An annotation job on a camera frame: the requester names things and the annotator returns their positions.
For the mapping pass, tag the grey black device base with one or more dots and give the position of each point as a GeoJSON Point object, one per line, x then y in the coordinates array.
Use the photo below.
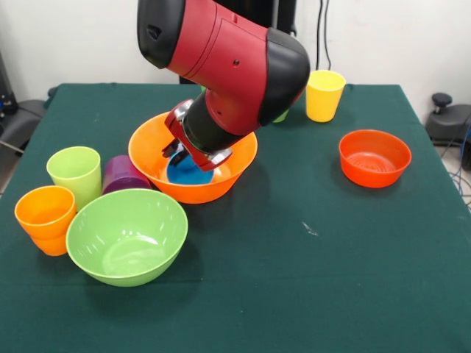
{"type": "Point", "coordinates": [449, 125]}
{"type": "Point", "coordinates": [22, 117]}

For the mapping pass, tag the purple cup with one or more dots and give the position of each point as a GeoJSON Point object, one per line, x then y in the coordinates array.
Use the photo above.
{"type": "Point", "coordinates": [117, 176]}

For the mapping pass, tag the blue cup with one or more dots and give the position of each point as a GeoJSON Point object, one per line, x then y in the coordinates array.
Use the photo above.
{"type": "Point", "coordinates": [184, 174]}

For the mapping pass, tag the red bowl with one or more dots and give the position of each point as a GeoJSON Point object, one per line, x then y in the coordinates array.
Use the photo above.
{"type": "Point", "coordinates": [375, 176]}

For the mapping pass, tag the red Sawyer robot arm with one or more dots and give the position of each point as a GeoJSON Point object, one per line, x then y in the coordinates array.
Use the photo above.
{"type": "Point", "coordinates": [228, 73]}

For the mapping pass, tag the large green bowl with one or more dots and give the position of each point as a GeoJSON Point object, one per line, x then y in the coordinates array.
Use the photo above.
{"type": "Point", "coordinates": [125, 264]}

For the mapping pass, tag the dark green tablecloth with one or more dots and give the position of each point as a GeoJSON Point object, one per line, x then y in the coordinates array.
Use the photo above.
{"type": "Point", "coordinates": [294, 257]}

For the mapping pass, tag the orange cup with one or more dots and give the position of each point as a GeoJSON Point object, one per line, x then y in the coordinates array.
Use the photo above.
{"type": "Point", "coordinates": [51, 246]}
{"type": "Point", "coordinates": [40, 209]}

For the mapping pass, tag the lime green cup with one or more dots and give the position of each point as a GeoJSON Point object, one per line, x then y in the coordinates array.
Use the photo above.
{"type": "Point", "coordinates": [77, 180]}

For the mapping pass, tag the large orange bowl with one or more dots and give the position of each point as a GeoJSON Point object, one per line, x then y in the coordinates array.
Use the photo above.
{"type": "Point", "coordinates": [235, 184]}

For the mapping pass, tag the yellow cup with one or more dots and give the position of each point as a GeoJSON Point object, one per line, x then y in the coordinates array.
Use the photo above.
{"type": "Point", "coordinates": [324, 106]}

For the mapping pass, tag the black equipment box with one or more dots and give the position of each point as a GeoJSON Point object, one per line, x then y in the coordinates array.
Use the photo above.
{"type": "Point", "coordinates": [5, 95]}

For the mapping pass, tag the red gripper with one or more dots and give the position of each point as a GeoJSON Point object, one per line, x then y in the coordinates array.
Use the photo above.
{"type": "Point", "coordinates": [191, 147]}

